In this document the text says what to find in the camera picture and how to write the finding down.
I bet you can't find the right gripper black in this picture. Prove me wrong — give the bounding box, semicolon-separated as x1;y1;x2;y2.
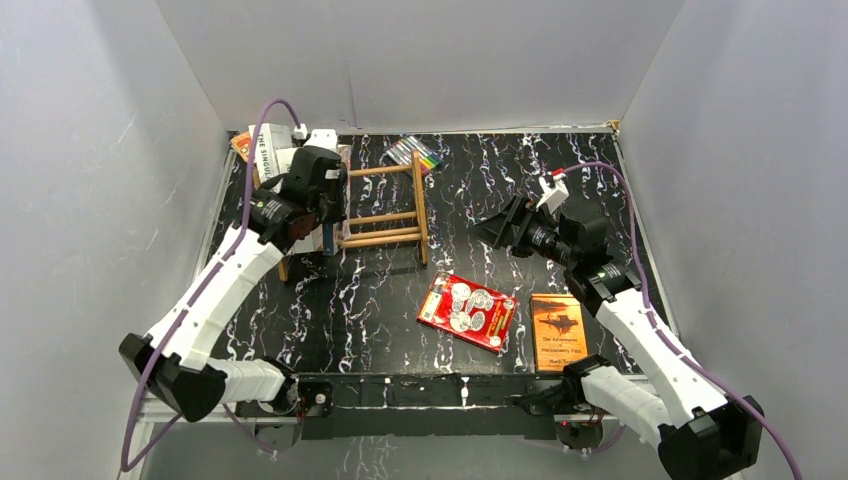
467;194;577;269

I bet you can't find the floral patterned book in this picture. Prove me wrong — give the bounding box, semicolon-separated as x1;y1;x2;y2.
322;143;352;257

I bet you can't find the white palm leaf book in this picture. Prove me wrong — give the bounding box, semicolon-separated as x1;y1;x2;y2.
254;123;294;189

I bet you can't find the wooden book rack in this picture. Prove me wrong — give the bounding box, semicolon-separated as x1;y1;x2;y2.
251;148;432;283

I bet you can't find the red book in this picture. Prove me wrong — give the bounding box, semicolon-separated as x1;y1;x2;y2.
416;271;518;353

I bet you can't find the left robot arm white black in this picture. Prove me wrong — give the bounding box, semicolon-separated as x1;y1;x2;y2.
119;145;347;422

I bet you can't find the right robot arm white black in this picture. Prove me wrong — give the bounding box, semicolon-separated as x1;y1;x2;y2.
469;196;762;479

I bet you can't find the small orange card box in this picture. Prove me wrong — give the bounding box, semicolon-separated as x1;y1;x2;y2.
230;132;252;163

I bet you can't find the pack of coloured markers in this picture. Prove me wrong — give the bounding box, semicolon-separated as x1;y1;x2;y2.
385;135;442;176

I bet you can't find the orange Huckleberry Finn book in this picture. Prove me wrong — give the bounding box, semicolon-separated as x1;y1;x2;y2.
530;293;589;372

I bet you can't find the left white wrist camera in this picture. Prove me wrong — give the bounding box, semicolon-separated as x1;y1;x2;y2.
293;124;338;152

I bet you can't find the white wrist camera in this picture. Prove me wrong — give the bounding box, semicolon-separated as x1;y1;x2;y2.
293;124;338;152
536;169;569;213

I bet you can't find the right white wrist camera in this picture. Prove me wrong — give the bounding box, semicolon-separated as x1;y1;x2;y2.
536;169;569;213

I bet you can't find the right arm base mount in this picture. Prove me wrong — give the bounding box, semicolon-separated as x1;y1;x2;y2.
506;377;625;457

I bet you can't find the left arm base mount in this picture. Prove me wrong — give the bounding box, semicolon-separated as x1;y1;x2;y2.
236;376;333;444

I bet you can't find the aluminium frame rail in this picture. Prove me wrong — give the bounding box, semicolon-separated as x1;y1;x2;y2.
119;374;743;480

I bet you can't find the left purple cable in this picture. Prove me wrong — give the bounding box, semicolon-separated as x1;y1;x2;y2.
119;97;309;473

